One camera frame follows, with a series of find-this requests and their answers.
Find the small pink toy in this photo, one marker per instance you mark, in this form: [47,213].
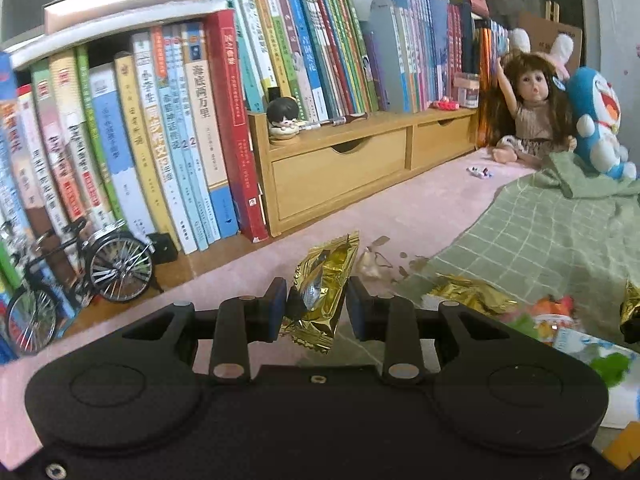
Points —
[445,105]

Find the green checked cloth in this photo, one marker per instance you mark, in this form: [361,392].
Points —
[550,240]

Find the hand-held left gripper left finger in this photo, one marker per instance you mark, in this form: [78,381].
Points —
[274,310]

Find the white rabbit plush toy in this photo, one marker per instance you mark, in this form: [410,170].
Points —
[560,50]

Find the small wooden easel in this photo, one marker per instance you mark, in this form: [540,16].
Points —
[551,10]

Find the cardboard box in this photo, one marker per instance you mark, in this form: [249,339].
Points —
[535,35]

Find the short row of books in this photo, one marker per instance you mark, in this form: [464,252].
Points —
[490,70]

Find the gold candy wrapper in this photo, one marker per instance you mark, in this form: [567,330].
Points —
[320,290]
[631,305]
[470,292]

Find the small black box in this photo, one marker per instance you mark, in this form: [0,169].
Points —
[162,247]

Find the blue cat plush toy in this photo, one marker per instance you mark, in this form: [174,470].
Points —
[597,115]

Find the white blue bag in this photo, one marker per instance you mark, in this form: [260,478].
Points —
[580,342]

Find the row of upright books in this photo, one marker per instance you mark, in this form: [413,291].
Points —
[150,135]

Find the row of colourful thin books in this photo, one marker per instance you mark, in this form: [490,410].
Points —
[325,45]

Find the black-haired small figurine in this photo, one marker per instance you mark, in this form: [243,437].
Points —
[285,115]

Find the brown-haired doll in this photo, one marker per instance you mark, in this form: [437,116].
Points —
[532,105]

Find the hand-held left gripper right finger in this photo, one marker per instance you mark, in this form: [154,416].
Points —
[356,310]

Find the tiny white toy piece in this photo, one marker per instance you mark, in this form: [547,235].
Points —
[479,171]

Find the small clear jar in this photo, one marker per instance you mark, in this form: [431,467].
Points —
[466,91]

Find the miniature bicycle model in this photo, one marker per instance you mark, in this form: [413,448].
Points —
[120,265]

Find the pen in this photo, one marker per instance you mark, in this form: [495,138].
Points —
[335,121]

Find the wooden drawer organizer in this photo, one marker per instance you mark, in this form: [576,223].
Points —
[340,170]

